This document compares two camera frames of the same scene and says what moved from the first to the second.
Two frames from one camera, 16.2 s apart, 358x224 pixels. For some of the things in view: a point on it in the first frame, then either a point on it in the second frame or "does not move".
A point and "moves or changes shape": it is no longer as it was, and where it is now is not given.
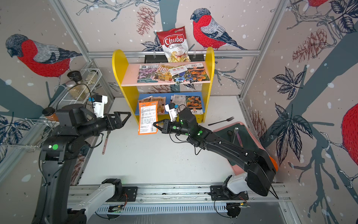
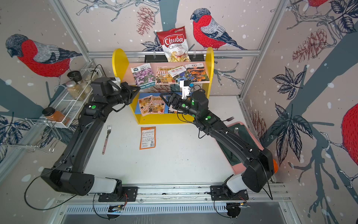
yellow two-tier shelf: [176, 86] does not move
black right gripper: [166, 126] to [174, 97]
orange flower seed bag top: [197, 72] does not move
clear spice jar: [91, 77] does not move
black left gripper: [120, 123] to [127, 88]
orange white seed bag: [148, 115] to [147, 137]
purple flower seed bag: [146, 73] moves or changes shape
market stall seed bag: [163, 73] does not move
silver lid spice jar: [77, 91] does not move
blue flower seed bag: [180, 74] does not move
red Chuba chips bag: [174, 43] does not move
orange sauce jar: [51, 115] does not move
